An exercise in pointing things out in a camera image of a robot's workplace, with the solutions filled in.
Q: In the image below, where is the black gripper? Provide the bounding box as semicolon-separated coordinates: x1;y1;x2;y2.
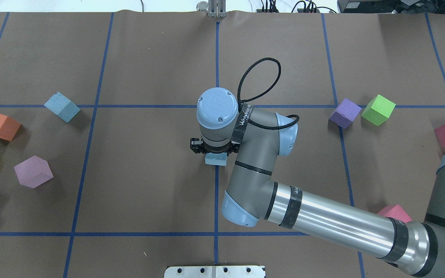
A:
190;137;241;156

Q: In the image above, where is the blue foam block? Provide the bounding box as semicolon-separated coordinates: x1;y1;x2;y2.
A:
205;153;228;166
44;92;80;123

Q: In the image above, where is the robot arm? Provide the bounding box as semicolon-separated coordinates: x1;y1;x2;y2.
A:
215;106;445;278

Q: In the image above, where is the far purple foam block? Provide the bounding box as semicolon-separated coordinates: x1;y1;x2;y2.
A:
329;98;362;129

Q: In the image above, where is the light pink foam block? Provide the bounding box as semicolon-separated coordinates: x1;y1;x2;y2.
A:
14;156;54;188

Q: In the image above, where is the green foam block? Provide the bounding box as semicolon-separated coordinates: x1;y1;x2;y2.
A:
361;95;396;126

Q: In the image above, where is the near orange foam block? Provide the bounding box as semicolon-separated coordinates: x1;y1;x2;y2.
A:
0;114;21;141

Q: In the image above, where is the far pink block by bin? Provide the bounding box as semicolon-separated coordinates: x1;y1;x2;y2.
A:
377;204;413;223

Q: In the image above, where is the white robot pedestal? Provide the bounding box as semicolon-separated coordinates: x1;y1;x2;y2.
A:
164;265;267;278

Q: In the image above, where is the aluminium frame post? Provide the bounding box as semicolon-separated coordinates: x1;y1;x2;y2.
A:
207;0;227;18

